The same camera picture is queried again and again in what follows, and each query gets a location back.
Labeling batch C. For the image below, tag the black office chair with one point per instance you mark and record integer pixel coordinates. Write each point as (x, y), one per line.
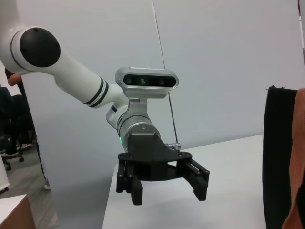
(14, 156)

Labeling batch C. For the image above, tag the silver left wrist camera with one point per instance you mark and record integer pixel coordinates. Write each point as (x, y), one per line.
(147, 81)

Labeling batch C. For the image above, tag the wooden cabinet with white top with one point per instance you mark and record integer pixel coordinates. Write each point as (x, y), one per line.
(26, 214)

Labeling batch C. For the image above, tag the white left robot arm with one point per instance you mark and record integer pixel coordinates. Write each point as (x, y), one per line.
(71, 74)

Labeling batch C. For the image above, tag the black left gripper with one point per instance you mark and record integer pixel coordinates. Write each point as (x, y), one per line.
(147, 148)

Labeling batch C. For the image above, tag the seated person in dark clothes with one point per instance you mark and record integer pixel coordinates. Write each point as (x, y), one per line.
(16, 107)

